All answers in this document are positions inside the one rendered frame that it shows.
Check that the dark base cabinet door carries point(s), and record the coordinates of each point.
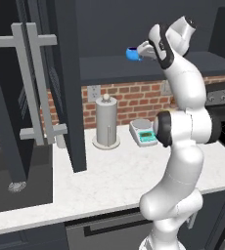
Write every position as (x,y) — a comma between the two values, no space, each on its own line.
(212,221)
(26,239)

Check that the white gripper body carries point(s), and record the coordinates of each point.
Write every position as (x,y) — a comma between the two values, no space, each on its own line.
(147,49)

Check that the grey wall outlet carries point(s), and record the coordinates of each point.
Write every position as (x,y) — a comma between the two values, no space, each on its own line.
(94,93)
(166,88)

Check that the grey dishwasher front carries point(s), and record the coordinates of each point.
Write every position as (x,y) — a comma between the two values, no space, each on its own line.
(104,236)

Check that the grey kitchen scale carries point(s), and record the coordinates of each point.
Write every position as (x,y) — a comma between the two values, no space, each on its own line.
(143,131)

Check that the grey paper towel holder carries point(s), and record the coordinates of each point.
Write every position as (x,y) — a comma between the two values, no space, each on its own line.
(106,123)

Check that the dark closed wall cabinet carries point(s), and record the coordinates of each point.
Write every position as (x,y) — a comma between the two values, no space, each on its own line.
(224,32)

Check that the blue cup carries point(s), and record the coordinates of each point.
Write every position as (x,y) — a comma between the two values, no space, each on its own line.
(132,54)

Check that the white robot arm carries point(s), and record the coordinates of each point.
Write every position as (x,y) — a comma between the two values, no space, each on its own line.
(186,130)

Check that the dark sink basin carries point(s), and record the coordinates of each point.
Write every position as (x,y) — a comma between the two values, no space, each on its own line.
(23,182)

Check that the dark open wall cabinet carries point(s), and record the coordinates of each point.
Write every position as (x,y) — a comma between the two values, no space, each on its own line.
(124,66)

